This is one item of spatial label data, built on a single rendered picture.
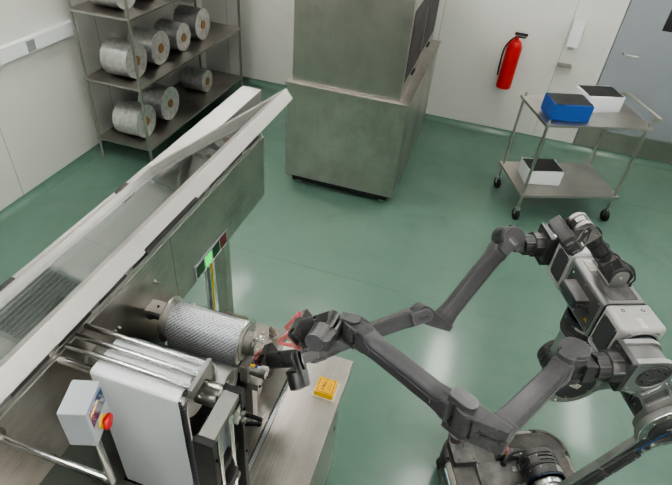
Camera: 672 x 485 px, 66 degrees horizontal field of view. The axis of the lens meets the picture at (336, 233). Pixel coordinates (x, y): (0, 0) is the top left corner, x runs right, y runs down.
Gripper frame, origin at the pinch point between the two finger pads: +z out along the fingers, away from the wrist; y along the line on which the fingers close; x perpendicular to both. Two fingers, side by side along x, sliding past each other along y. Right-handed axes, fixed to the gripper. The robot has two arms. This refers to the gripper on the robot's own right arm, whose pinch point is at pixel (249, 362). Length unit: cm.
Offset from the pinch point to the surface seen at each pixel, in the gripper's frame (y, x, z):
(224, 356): -12.1, 15.5, -6.9
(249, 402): -11.3, -6.7, -1.9
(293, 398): 2.5, -22.2, -4.7
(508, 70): 427, -69, -48
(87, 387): -59, 56, -32
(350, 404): 66, -106, 32
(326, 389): 8.5, -25.4, -14.7
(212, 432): -46, 25, -31
